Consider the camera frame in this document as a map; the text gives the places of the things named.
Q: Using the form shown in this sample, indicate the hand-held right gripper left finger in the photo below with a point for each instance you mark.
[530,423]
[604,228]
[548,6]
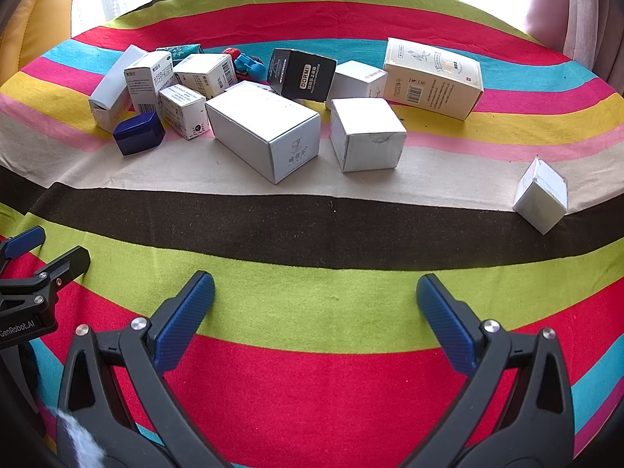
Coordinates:
[187,312]

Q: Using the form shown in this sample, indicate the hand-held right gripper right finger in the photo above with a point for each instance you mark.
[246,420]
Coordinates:
[443,314]

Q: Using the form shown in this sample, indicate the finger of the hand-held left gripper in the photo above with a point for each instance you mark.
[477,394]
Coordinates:
[68,264]
[24,243]

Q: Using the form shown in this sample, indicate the white box with barcode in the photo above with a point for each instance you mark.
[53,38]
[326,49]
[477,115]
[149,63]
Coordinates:
[204,70]

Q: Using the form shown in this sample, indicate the teal box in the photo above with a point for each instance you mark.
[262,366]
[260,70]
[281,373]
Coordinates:
[178,51]

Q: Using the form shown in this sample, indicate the white cloth strip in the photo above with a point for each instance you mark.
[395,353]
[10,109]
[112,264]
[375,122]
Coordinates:
[78,436]

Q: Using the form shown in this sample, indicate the striped colourful blanket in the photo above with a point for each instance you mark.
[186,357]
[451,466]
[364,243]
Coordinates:
[312,234]

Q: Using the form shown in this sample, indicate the navy blue box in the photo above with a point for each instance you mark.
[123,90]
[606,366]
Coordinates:
[139,134]

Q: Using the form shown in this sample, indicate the long white box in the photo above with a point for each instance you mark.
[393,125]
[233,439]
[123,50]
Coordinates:
[108,93]

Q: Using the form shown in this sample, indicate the small white box black print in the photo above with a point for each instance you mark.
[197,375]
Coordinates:
[180,109]

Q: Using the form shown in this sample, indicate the white box blue print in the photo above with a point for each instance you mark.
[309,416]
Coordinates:
[146,83]

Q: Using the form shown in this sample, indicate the white cube box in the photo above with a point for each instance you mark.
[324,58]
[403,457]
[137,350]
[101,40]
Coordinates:
[365,131]

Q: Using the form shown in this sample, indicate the large white box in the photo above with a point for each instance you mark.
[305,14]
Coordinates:
[258,122]

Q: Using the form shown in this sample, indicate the yellow chair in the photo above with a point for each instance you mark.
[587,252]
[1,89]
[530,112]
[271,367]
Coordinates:
[29,34]

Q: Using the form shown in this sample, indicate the large cream box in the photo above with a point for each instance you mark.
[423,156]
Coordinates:
[434,80]

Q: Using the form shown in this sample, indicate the plain white box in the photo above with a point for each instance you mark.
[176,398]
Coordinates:
[356,80]

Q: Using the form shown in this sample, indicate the pink beige curtain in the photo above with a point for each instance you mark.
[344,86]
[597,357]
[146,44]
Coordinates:
[580,9]

